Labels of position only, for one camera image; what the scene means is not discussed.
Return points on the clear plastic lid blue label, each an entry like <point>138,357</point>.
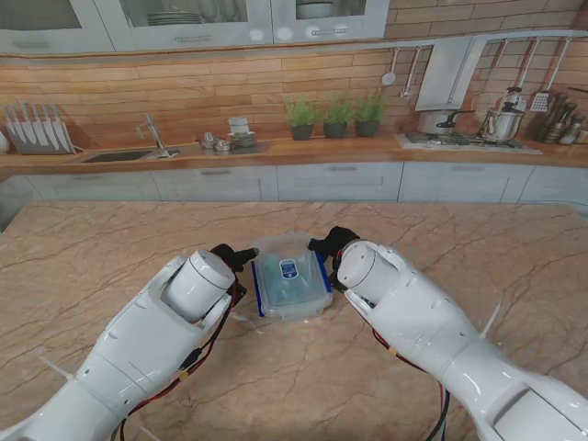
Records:
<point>287,271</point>

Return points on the clear plastic crate blue latches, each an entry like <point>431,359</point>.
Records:
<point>294,312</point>

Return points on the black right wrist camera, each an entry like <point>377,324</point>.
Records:
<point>337,285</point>

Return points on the printed kitchen backdrop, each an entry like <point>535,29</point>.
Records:
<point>184,92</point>

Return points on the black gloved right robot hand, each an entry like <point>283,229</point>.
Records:
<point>333,243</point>

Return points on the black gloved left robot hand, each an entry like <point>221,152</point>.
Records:
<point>232,257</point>

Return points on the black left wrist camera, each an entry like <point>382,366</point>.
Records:
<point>239,294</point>

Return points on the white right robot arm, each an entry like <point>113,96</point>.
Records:
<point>450,344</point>

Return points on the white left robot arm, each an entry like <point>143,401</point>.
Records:
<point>128,353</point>

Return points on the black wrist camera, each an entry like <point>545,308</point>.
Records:
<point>239,294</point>
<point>337,285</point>

